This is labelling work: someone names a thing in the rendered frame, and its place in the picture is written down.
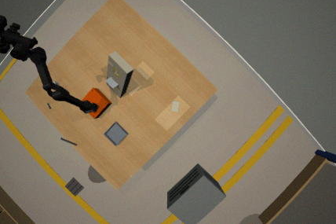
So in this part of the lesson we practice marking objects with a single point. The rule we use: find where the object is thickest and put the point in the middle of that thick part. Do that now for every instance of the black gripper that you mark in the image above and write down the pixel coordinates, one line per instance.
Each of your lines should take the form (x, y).
(6, 37)

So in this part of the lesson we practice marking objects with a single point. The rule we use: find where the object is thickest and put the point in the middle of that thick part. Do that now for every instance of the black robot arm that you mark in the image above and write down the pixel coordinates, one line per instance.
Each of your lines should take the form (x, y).
(21, 51)

